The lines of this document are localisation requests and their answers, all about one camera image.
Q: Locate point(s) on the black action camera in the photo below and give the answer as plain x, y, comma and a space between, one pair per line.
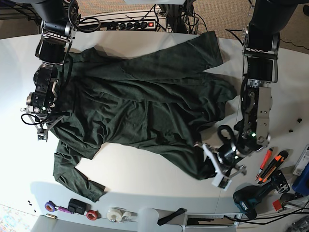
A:
76, 206

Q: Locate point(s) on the red tape roll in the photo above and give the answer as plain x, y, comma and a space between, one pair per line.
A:
92, 215

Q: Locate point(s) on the clear tape roll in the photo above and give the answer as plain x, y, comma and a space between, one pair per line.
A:
114, 215
128, 216

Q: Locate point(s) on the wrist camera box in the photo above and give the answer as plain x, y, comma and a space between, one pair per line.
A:
42, 137
221, 181

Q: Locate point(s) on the orange black utility knife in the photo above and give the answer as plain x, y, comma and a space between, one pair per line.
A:
275, 163

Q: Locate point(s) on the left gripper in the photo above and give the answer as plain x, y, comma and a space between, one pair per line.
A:
224, 159

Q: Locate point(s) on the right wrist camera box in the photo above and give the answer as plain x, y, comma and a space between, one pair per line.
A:
42, 137

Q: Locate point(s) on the purple tape roll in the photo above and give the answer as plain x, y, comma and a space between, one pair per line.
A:
50, 206

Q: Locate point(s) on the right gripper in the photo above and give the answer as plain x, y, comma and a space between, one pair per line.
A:
43, 125

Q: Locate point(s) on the black power strip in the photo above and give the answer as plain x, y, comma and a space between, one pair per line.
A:
131, 26

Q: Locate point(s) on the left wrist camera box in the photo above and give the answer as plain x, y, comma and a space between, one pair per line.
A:
221, 181

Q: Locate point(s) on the blue box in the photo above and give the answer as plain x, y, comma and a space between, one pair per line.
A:
301, 184

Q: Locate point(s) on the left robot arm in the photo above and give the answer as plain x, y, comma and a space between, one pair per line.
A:
262, 37

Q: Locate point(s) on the purple marker pen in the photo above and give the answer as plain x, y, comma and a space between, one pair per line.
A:
62, 209

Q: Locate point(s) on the teal black cordless drill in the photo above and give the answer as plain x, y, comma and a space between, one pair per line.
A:
247, 198

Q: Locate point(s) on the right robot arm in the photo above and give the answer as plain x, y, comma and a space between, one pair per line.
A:
60, 22

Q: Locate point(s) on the dark green long-sleeve t-shirt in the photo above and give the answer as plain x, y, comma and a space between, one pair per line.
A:
159, 102

